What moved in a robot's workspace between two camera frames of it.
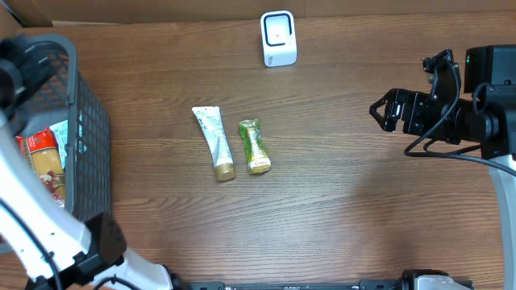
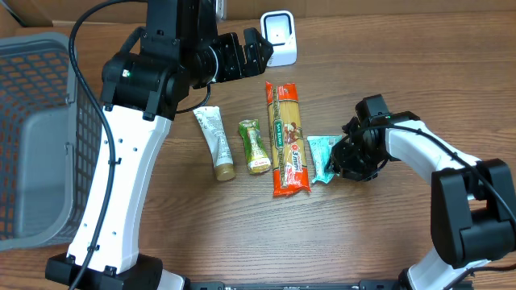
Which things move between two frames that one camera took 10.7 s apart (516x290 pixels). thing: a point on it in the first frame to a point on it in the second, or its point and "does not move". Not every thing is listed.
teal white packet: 60,132 to 321,147
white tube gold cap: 211,122 does not move
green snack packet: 258,159 does not move
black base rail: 361,285 does not move
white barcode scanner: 279,38 does not move
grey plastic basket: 53,90 does not move
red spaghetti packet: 41,151 to 289,171
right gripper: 413,102 to 343,161
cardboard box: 14,11 does not move
